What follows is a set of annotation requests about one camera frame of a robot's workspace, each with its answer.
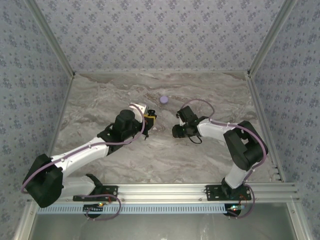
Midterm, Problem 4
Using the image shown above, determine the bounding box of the aluminium profile beam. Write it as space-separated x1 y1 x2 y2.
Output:
26 183 300 203

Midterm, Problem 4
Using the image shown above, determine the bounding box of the small electronics board with LED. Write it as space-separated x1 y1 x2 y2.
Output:
224 203 245 217
83 202 105 216

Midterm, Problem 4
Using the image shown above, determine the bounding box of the grey metal sheet panel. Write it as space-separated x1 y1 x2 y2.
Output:
29 213 298 240

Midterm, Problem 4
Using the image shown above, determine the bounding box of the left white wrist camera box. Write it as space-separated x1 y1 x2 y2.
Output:
128 101 150 116

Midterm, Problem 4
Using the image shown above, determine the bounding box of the thin black wire loop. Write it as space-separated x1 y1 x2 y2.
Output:
187 133 202 145

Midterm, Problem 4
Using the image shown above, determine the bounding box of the aluminium table side rail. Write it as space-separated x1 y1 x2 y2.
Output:
245 72 288 183
46 73 77 157

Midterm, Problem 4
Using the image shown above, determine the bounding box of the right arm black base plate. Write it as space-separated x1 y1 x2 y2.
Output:
205 184 252 202

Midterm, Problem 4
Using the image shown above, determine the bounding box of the white slotted cable duct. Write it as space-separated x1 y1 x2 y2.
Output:
36 203 227 215

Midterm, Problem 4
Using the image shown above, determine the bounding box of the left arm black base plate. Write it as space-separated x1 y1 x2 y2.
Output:
72 184 119 202

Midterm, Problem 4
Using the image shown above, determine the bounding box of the aluminium frame post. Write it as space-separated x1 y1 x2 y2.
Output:
246 0 300 77

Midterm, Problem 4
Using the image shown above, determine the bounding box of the aluminium frame leg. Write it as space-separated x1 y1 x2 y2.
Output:
286 201 310 240
13 201 38 240

